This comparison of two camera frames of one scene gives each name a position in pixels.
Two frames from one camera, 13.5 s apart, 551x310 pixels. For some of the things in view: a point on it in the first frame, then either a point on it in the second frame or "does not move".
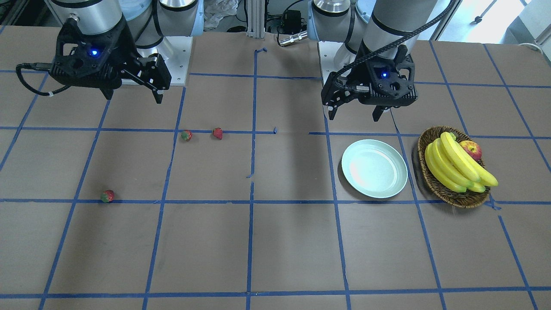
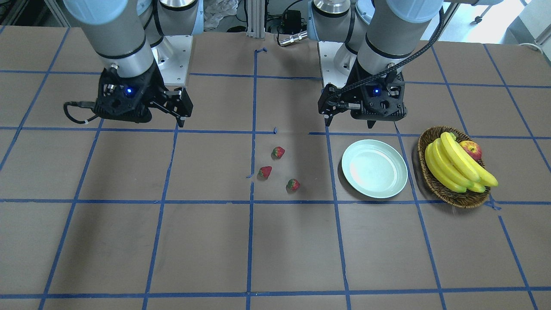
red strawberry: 187,135 -> 293,184
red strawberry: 218,132 -> 265,171
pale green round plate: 374,168 does not move
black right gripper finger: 158,94 -> 181,122
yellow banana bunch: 453,166 does not move
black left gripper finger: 332,106 -> 328,120
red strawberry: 107,196 -> 279,151
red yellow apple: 474,149 does not move
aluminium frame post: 255,18 does not move
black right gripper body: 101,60 -> 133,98
